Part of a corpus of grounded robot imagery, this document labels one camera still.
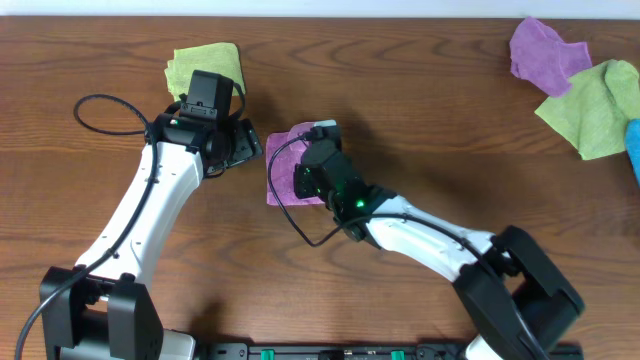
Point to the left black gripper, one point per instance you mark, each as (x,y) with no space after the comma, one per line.
(245,142)

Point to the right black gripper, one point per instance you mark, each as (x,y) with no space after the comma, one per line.
(304,181)

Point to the purple cloth with white tag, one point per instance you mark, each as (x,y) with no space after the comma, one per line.
(282,172)

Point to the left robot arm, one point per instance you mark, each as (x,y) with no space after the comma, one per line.
(102,308)

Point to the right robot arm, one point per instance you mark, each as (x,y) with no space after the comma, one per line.
(517,298)

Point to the folded green cloth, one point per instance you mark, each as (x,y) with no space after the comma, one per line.
(222,58)

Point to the purple cloth at top right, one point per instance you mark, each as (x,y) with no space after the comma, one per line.
(539,55)

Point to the crumpled green cloth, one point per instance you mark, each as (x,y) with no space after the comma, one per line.
(593,116)

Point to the blue object at right edge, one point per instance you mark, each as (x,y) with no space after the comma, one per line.
(632,144)

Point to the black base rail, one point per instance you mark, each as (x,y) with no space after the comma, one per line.
(243,351)

